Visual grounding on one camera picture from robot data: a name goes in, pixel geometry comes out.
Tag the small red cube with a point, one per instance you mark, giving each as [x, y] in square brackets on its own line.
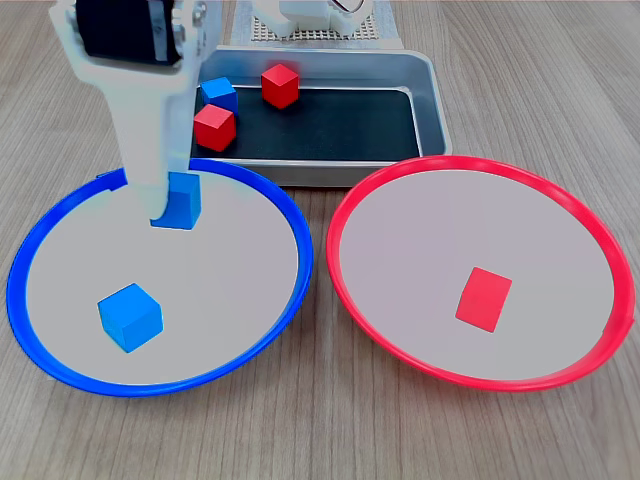
[280, 85]
[216, 127]
[483, 300]

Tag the small blue cube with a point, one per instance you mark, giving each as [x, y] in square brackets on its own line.
[186, 200]
[219, 90]
[131, 320]

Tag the steel tray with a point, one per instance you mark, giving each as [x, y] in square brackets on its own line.
[430, 100]

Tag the white plate blue rim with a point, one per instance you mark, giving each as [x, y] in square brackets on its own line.
[225, 280]

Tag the pale perforated base plate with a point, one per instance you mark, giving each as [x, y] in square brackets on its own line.
[312, 35]

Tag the black tray mat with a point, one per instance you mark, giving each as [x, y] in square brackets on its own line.
[325, 130]

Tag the white plate red rim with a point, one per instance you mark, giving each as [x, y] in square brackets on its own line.
[425, 250]

